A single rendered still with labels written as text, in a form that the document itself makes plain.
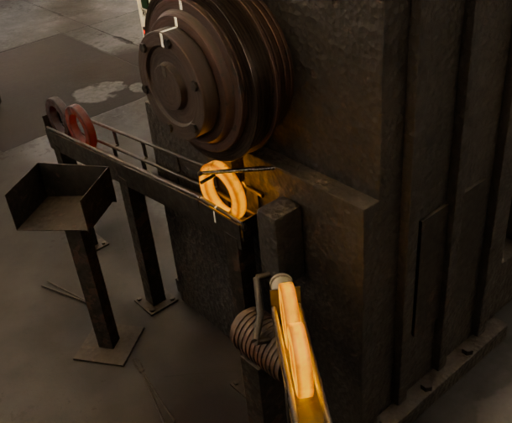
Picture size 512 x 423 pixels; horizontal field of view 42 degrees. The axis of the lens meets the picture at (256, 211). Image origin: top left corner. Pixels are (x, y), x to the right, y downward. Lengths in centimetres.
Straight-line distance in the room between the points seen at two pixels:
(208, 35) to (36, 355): 152
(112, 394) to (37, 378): 30
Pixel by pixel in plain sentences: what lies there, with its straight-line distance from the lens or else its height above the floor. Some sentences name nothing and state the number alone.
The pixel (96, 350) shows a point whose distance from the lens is 260.
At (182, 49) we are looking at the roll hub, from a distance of 160.
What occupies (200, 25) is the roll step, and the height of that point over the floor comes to 127.
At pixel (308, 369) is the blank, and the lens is 136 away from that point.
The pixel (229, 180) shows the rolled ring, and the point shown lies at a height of 82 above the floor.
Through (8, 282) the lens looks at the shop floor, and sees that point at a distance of 309.
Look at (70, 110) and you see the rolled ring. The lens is 265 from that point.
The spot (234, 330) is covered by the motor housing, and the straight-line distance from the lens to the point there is 183.
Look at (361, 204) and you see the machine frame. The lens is 161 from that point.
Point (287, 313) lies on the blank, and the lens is 148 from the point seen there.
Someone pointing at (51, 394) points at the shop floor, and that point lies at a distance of 252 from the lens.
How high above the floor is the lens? 176
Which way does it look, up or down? 34 degrees down
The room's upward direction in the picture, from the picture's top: 6 degrees counter-clockwise
